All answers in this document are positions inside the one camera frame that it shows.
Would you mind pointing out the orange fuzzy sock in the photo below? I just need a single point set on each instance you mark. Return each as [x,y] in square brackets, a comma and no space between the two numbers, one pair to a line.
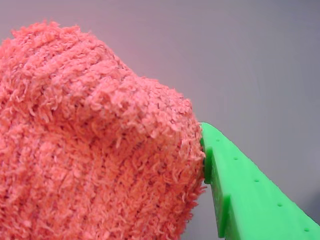
[87,140]

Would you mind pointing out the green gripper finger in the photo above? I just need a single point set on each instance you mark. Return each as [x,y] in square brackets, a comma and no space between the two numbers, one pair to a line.
[252,202]

